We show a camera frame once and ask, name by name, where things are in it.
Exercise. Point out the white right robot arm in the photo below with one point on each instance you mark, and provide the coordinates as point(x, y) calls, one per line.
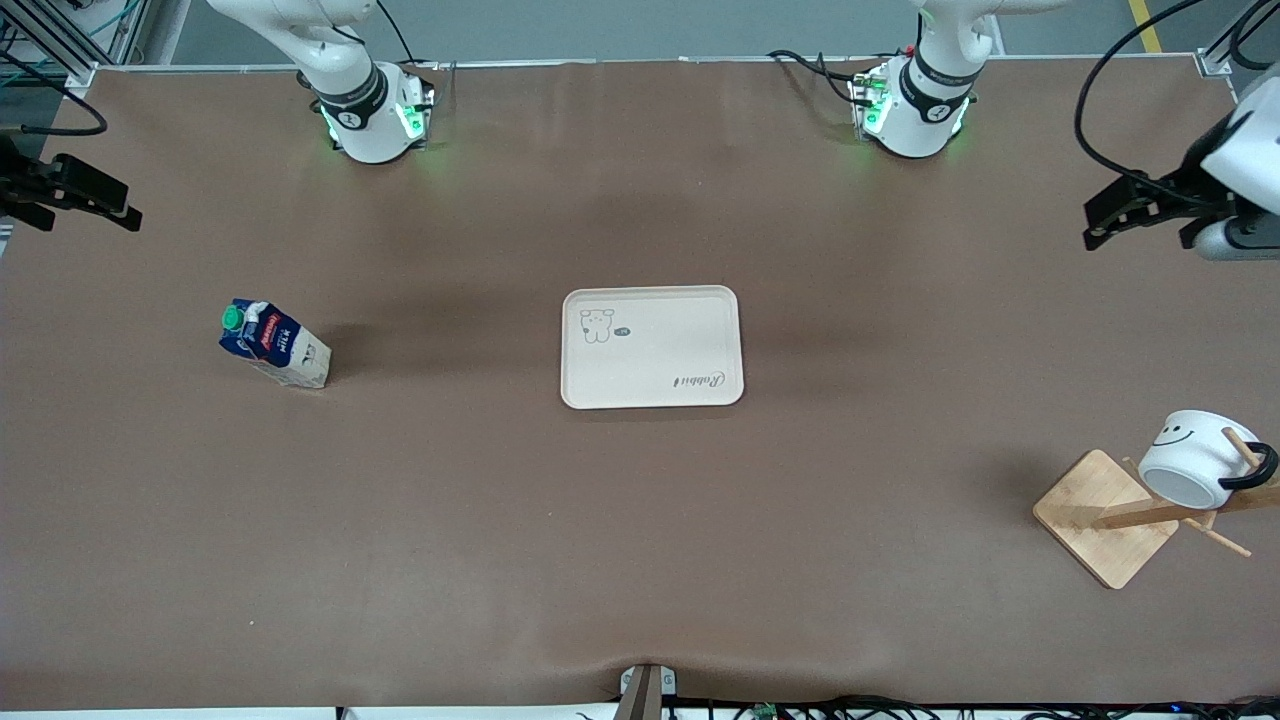
point(370, 130)

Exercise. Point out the grey metal camera bracket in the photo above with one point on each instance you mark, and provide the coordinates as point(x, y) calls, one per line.
point(645, 690)

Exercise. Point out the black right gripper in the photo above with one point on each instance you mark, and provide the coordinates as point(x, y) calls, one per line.
point(22, 184)

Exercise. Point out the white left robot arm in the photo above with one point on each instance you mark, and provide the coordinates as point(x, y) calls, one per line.
point(915, 120)

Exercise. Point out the blue milk carton green cap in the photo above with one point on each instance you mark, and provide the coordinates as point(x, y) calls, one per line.
point(285, 350)

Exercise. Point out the wooden cup rack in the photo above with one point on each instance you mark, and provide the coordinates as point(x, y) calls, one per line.
point(1100, 520)

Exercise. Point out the aluminium frame post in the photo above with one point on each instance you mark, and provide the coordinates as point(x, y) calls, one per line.
point(60, 45)
point(1225, 50)

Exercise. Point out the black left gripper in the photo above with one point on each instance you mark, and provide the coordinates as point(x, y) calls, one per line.
point(1183, 186)

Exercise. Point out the cream plastic tray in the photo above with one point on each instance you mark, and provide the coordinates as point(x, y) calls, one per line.
point(650, 360)

